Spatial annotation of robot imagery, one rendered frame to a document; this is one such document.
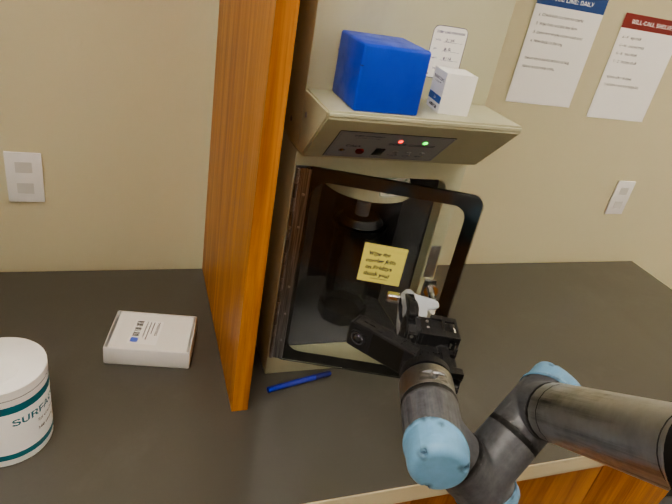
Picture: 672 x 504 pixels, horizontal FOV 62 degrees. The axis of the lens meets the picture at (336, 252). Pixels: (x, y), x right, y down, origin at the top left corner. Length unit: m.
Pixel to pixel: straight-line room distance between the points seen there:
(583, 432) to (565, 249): 1.36
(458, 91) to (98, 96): 0.76
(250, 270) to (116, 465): 0.37
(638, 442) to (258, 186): 0.55
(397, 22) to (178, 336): 0.71
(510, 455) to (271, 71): 0.58
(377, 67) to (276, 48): 0.14
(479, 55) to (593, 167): 0.95
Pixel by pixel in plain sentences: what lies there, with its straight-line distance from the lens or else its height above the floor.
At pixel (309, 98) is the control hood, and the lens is 0.86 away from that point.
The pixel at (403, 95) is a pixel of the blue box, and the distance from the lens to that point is 0.81.
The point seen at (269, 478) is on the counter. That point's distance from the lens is 0.98.
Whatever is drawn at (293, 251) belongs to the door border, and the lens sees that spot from 0.97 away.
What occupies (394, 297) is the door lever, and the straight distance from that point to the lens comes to 0.95.
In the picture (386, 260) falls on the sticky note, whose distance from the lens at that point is 0.97.
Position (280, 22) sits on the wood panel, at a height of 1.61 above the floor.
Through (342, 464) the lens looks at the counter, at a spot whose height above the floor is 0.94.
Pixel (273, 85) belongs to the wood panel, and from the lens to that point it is 0.77.
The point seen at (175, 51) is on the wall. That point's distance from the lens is 1.28.
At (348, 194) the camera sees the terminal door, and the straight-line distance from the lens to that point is 0.92.
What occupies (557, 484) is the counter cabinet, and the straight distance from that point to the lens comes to 1.33.
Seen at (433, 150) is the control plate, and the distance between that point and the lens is 0.92.
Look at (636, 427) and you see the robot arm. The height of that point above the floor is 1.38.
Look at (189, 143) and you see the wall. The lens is 1.33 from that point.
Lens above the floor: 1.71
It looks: 29 degrees down
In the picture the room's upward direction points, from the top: 11 degrees clockwise
